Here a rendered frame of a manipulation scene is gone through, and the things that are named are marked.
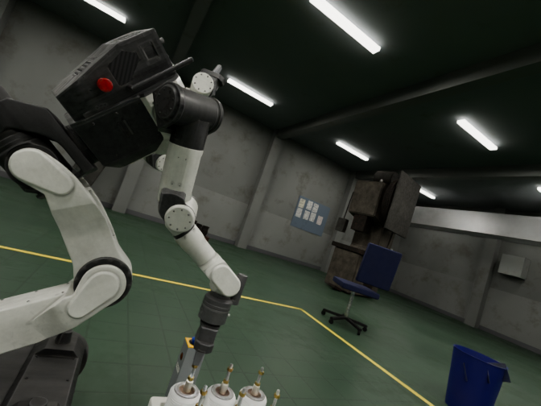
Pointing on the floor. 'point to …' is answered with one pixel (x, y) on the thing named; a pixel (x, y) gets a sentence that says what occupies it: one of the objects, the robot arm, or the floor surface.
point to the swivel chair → (387, 259)
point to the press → (373, 221)
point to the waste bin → (474, 379)
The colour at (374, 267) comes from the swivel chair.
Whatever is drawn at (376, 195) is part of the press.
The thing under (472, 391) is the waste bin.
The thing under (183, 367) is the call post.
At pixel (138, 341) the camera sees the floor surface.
